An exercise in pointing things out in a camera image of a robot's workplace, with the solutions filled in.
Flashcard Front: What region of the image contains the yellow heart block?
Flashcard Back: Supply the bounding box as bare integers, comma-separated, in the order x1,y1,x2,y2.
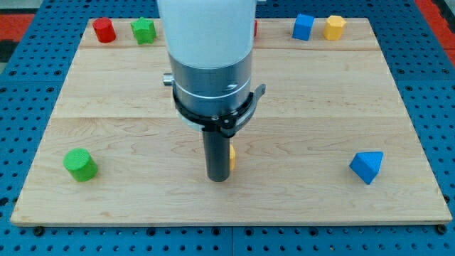
230,144,236,171

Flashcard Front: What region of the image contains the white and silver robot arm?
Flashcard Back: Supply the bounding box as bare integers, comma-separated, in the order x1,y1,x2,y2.
157,0,257,129

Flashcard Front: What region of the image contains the red star block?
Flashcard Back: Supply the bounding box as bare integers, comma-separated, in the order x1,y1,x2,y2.
253,20,258,37

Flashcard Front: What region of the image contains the green star block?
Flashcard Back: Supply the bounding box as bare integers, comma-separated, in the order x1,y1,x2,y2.
130,17,156,45

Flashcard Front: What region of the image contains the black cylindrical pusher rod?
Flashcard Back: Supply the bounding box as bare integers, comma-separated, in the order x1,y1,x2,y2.
203,131,230,182

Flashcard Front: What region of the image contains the wooden board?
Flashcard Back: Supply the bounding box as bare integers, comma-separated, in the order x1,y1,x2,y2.
11,18,452,227

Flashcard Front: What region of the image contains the blue cube block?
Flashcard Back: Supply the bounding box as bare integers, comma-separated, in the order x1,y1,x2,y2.
292,14,315,41

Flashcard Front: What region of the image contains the blue triangle block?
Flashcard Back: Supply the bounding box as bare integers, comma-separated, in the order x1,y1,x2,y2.
349,151,384,185

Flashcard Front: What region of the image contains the yellow hexagon block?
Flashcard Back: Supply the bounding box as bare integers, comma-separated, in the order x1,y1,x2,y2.
323,15,347,41

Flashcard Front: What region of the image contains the green cylinder block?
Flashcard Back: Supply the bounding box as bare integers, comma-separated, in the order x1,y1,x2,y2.
63,148,98,182

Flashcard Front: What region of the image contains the red cylinder block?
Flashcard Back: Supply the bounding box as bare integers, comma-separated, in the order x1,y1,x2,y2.
92,17,117,43

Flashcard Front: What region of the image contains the black clamp ring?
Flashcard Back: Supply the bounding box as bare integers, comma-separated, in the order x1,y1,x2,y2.
172,83,267,139

